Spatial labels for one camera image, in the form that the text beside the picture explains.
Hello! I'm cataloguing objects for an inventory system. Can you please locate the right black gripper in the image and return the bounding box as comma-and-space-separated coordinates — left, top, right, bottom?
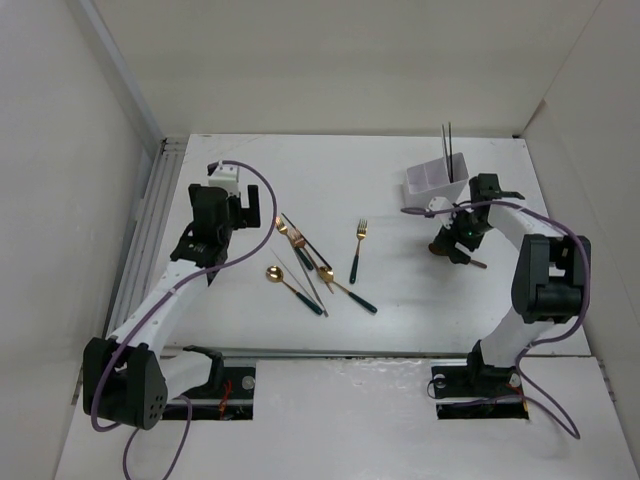
433, 203, 493, 265

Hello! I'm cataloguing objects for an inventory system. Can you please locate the brown wooden spoon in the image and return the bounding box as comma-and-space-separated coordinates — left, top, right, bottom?
428, 243, 488, 269

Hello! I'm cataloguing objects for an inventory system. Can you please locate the black chopstick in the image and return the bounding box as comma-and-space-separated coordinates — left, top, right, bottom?
447, 122, 454, 183
281, 213, 333, 270

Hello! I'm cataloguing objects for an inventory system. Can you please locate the gold fork dark green handle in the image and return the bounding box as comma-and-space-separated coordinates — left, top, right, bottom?
349, 219, 368, 284

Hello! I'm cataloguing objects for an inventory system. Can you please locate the silver metal chopstick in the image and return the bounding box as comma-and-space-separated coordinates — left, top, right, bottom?
441, 124, 452, 183

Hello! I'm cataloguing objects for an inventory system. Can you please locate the small gold spoon green handle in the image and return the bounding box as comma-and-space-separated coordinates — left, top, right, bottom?
319, 266, 378, 314

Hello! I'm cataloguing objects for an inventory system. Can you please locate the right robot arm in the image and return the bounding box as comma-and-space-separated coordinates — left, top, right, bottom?
428, 174, 590, 399

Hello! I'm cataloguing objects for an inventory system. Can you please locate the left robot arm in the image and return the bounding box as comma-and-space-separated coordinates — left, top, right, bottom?
83, 184, 260, 430

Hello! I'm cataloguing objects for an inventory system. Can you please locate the lilac utensil container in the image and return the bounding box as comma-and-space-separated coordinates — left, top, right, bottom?
402, 152, 469, 208

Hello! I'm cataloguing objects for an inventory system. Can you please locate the rose gold fork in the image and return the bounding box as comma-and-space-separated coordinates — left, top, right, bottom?
291, 228, 334, 293

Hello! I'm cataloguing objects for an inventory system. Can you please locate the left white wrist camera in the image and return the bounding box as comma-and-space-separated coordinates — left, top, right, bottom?
208, 162, 240, 197

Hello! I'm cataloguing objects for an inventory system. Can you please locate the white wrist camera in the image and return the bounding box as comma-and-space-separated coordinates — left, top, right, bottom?
427, 196, 454, 211
208, 162, 240, 197

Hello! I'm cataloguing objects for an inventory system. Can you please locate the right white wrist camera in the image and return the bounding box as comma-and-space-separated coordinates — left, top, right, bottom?
427, 196, 454, 211

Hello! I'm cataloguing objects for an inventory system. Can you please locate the aluminium frame rail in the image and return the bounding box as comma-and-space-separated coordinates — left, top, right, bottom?
101, 137, 188, 338

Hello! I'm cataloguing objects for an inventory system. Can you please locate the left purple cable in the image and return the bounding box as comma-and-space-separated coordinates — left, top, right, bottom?
89, 159, 280, 476

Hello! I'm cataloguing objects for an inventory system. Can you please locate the purple cable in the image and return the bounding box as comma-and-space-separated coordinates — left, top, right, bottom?
400, 202, 592, 440
89, 159, 280, 476

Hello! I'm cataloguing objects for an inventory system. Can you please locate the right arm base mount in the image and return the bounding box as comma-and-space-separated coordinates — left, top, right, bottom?
431, 364, 529, 420

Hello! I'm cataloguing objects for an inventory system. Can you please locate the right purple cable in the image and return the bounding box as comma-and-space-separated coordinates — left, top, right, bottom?
400, 202, 592, 440

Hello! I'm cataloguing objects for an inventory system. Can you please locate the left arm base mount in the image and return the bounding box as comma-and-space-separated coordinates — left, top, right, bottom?
160, 346, 256, 421

